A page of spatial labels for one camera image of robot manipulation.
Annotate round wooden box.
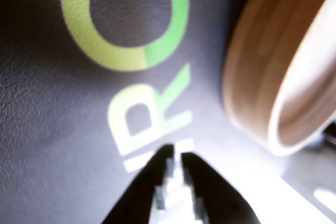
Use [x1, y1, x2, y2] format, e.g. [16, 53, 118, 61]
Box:
[222, 0, 336, 156]

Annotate dark mat with green letters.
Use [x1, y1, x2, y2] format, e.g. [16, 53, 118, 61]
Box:
[0, 0, 336, 224]

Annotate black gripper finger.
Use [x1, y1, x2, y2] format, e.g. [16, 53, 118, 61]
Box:
[180, 152, 259, 224]
[101, 144, 175, 224]

